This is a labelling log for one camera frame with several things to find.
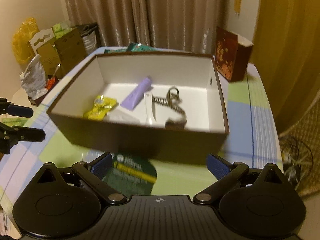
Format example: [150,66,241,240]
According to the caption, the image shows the brown cardboard box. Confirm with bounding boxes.
[37,28,87,79]

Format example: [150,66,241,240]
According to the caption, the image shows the yellow plastic bag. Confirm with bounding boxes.
[11,17,40,65]

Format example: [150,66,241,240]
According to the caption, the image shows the white hanger card box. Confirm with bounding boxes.
[29,28,56,54]

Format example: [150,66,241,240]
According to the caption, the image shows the checked tablecloth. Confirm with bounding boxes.
[1,48,283,216]

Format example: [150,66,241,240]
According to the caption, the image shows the brown storage box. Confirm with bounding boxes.
[47,51,229,165]

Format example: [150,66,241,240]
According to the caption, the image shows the purple velvet scrunchie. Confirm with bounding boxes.
[165,115,187,131]

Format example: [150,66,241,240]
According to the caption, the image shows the purple cream tube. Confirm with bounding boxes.
[120,76,152,111]

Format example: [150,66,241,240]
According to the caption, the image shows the dark red gift bag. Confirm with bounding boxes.
[215,27,253,82]

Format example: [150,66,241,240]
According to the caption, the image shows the beige curtain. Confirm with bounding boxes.
[65,0,226,54]

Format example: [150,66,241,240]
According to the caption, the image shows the white ceramic spoon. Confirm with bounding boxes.
[144,92,156,125]

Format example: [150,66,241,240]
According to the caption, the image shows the dark green face mask pouch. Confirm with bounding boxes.
[103,153,157,198]

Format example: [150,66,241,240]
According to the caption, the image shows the clear floss pick box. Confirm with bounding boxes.
[103,108,140,125]

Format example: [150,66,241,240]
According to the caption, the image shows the quilted beige chair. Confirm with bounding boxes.
[279,101,319,197]

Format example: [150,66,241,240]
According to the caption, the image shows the tangled cables on chair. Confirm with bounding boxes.
[278,135,315,190]

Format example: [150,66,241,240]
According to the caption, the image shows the white crumpled plastic bag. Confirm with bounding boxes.
[20,54,48,100]

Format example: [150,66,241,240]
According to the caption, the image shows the yellow nut snack packet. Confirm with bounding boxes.
[83,95,118,121]

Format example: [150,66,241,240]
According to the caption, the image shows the tortoiseshell hair claw clip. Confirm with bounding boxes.
[152,87,185,116]

